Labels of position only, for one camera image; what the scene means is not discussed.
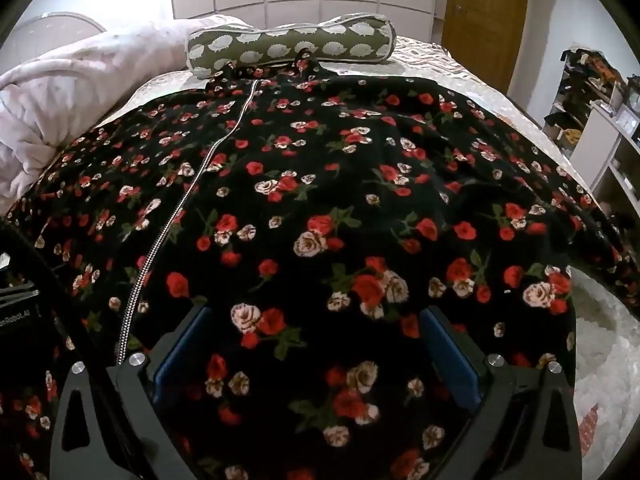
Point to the pink patterned pillow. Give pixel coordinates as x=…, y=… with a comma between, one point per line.
x=65, y=90

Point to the pile of dark clothes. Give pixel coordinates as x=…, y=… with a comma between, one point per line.
x=587, y=72

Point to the wooden door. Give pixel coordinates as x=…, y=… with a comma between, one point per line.
x=482, y=15

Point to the white fluffy rug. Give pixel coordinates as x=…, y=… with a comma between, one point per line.
x=607, y=340

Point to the white shelf unit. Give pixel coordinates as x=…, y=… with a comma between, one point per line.
x=600, y=130

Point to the black floral robe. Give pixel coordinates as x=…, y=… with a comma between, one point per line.
x=320, y=185

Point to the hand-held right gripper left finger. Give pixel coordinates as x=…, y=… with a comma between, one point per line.
x=177, y=355

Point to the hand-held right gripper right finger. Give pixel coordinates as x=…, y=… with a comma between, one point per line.
x=450, y=355

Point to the green bolster pillow white pattern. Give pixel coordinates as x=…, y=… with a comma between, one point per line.
x=300, y=42

